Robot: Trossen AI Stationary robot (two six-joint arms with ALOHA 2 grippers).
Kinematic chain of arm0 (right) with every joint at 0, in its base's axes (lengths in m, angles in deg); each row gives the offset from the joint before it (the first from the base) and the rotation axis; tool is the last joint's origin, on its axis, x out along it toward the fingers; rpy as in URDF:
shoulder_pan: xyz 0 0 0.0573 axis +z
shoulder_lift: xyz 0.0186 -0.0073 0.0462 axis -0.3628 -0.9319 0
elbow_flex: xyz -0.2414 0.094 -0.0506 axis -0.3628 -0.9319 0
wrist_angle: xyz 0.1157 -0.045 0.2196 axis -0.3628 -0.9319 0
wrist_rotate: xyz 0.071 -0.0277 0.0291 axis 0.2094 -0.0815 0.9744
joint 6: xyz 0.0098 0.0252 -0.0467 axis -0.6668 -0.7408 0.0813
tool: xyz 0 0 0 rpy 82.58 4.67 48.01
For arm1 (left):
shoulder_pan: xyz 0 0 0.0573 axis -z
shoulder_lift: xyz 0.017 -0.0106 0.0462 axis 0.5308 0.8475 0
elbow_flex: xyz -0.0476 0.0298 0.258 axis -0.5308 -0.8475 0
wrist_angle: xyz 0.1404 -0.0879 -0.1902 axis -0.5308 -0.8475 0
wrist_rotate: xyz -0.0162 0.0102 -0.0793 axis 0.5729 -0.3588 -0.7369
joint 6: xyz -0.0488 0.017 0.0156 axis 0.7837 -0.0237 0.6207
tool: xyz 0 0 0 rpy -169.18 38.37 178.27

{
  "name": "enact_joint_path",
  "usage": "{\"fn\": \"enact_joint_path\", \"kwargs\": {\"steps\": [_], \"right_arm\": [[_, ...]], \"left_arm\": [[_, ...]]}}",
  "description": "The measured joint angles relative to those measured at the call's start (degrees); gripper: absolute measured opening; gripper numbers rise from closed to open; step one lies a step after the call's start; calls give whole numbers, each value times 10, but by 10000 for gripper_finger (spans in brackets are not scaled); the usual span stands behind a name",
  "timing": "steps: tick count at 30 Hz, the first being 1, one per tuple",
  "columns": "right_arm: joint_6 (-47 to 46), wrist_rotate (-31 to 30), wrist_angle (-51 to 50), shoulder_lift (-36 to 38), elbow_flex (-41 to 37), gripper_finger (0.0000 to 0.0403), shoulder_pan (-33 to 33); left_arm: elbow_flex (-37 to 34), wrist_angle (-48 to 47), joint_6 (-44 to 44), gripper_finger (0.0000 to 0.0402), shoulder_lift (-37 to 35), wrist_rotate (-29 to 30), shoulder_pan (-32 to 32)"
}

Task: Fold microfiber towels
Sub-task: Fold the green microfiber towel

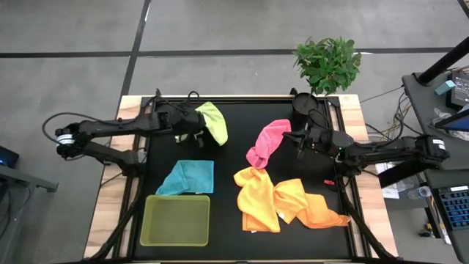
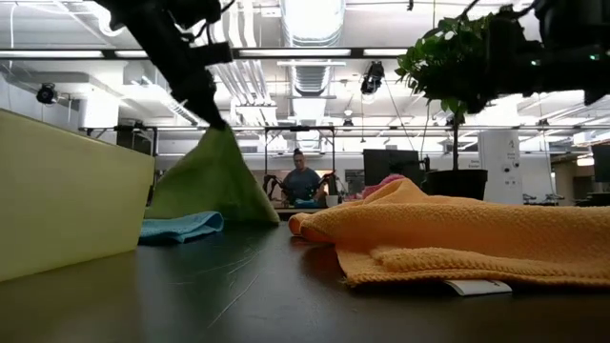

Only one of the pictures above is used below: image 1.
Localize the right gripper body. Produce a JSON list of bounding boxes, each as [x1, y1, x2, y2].
[[303, 124, 336, 155]]

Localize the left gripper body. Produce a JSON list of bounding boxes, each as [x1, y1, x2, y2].
[[155, 109, 207, 138]]

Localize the lime green microfiber towel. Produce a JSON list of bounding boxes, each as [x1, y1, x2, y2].
[[174, 101, 229, 147]]

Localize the teal microfiber towel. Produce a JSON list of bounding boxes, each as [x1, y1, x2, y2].
[[155, 159, 215, 197]]

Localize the yellow microfiber towel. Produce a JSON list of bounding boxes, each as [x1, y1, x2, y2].
[[233, 166, 281, 234]]

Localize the pink microfiber towel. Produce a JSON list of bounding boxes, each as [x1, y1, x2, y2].
[[245, 119, 292, 170]]

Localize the orange microfiber towel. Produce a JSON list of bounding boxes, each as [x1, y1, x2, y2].
[[273, 178, 352, 230]]

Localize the black plant pot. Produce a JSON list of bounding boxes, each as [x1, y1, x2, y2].
[[292, 92, 320, 124]]

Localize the green leafy plant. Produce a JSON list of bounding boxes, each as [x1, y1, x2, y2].
[[292, 35, 363, 97]]

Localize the green plastic bin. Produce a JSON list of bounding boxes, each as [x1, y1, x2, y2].
[[139, 194, 212, 248]]

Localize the white paper sheets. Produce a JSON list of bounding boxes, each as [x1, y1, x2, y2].
[[375, 161, 401, 200]]

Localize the black desk support beam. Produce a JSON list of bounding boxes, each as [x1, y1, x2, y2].
[[377, 148, 439, 189]]

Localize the clear plastic bottle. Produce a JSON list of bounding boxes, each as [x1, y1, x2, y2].
[[407, 186, 432, 200]]

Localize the grey side desk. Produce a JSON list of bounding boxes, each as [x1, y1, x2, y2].
[[402, 71, 469, 264]]

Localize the small teal box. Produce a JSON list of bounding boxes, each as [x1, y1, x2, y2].
[[435, 79, 457, 96]]

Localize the tablet with blue screen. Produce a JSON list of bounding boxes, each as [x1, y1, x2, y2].
[[435, 109, 469, 133]]

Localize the black round pole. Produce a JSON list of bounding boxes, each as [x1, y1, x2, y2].
[[417, 36, 469, 86]]

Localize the black electronic box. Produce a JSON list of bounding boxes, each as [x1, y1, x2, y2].
[[446, 71, 469, 111]]

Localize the black keyboard blue keys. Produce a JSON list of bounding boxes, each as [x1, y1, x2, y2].
[[437, 186, 469, 231]]

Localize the grey low desk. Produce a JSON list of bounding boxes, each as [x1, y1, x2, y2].
[[0, 164, 59, 264]]

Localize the black device blue light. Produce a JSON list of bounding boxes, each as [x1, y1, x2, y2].
[[0, 145, 21, 169]]

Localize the black aluminium table frame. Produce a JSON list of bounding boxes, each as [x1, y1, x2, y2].
[[84, 87, 400, 264]]

